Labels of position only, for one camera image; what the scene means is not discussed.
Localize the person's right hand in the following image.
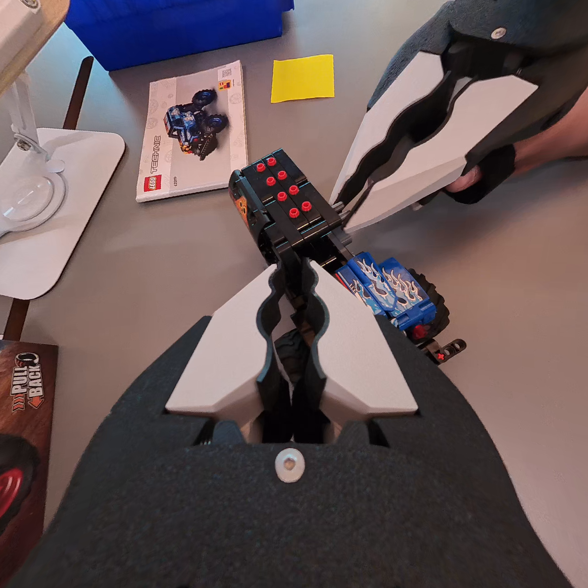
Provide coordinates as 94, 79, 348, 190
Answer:
447, 108, 588, 194

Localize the lego set box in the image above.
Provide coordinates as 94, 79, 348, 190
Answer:
0, 340, 59, 552

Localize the lego monster truck model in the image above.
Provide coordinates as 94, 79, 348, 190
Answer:
228, 148, 467, 384

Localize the yellow paper note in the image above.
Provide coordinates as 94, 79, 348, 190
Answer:
270, 54, 335, 104

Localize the wooden board with instruction sheet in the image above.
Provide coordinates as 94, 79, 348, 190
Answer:
0, 0, 70, 97

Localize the lego instruction booklet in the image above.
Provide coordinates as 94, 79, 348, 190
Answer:
135, 60, 249, 203

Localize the white stand with clear post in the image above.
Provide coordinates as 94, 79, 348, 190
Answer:
0, 69, 126, 300

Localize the blue storage bin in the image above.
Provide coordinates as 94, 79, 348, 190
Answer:
64, 0, 295, 72

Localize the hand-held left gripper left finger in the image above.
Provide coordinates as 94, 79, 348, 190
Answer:
164, 263, 283, 443

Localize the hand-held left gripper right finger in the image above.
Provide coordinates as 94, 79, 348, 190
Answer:
302, 258, 420, 427

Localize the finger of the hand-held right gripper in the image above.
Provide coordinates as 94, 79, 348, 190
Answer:
341, 76, 540, 233
329, 51, 450, 213

